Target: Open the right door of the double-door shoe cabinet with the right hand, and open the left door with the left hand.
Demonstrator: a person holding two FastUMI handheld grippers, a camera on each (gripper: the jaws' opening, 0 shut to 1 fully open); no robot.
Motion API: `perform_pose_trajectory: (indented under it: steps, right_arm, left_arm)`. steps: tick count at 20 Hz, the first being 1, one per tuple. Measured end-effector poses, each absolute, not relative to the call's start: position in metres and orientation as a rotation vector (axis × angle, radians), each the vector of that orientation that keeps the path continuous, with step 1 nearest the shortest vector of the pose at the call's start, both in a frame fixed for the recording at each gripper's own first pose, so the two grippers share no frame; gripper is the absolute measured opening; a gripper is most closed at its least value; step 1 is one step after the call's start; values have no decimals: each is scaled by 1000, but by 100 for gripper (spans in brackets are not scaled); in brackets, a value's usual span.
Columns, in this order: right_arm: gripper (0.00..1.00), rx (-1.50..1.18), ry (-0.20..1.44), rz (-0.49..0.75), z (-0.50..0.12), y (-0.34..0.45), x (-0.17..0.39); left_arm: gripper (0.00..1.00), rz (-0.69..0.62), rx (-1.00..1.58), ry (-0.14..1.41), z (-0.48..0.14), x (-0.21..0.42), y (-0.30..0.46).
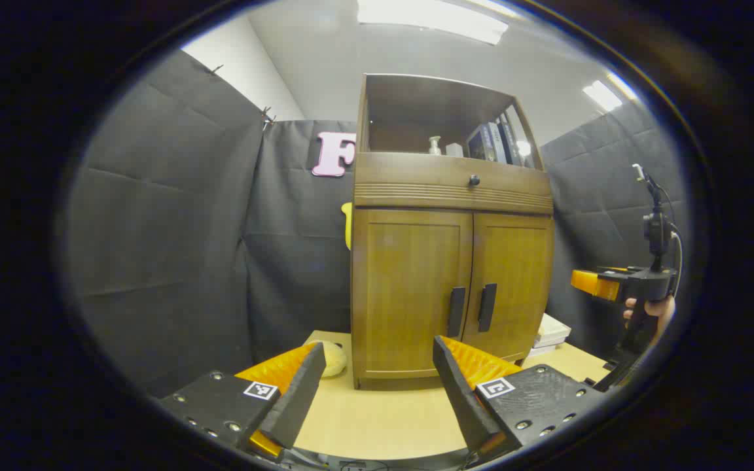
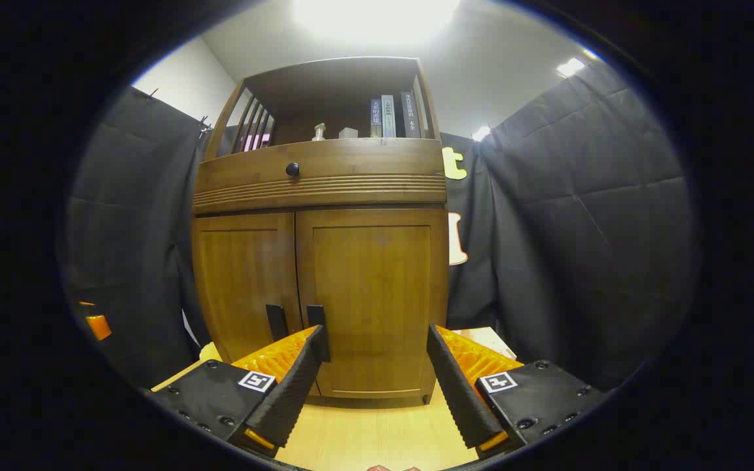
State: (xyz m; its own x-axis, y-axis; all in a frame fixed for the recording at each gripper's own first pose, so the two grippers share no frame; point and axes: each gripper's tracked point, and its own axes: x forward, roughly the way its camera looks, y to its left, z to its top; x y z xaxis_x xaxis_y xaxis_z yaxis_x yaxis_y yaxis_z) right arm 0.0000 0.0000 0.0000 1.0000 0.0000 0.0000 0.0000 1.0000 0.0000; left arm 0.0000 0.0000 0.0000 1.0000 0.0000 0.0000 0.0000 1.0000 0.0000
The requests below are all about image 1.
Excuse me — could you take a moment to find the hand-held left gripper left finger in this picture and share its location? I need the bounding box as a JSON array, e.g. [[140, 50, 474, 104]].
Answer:
[[158, 341, 327, 462]]

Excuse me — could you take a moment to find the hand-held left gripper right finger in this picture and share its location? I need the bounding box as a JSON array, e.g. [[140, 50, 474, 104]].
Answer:
[[433, 336, 610, 462]]

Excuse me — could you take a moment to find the wooden shoe cabinet door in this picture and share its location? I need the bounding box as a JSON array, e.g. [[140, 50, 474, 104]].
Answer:
[[462, 213, 554, 360], [352, 209, 474, 380]]

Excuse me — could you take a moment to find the wooden double-door shoe cabinet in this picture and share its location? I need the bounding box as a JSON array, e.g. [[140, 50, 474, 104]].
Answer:
[[350, 73, 556, 391]]

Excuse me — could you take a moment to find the wooden cabinet drawer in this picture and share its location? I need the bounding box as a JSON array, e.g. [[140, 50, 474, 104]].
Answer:
[[354, 152, 554, 215]]

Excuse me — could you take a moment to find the pale yellow plush ball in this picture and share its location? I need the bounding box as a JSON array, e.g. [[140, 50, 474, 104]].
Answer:
[[321, 340, 348, 379]]

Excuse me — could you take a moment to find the stack of white books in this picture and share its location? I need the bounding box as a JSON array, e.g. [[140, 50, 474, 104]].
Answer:
[[528, 313, 572, 358]]

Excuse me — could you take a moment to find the small ceiling light panel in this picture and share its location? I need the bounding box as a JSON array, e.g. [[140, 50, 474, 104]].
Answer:
[[583, 72, 639, 112]]

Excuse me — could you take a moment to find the large ceiling light panel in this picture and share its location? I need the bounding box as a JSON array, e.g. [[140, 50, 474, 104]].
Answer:
[[357, 0, 509, 45]]

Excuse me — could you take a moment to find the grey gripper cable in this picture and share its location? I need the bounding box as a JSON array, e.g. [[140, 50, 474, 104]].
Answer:
[[670, 226, 684, 298]]

